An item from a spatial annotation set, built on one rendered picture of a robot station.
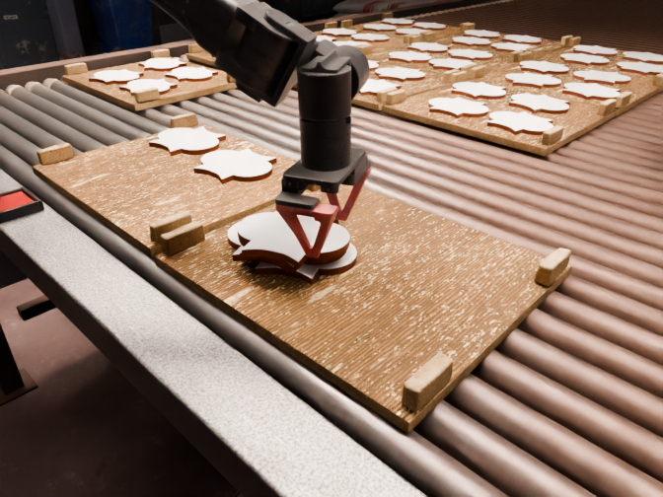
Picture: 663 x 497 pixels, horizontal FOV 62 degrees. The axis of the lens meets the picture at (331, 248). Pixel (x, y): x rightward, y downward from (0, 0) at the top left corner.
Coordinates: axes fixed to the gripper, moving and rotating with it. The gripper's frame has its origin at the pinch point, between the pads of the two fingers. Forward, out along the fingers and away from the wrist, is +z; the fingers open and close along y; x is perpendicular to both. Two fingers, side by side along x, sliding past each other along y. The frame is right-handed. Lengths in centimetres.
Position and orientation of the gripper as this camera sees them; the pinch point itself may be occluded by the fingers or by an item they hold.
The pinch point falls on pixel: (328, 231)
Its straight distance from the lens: 67.8
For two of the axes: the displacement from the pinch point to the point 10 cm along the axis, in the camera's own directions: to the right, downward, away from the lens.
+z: 0.1, 8.6, 5.2
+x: -9.3, -1.8, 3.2
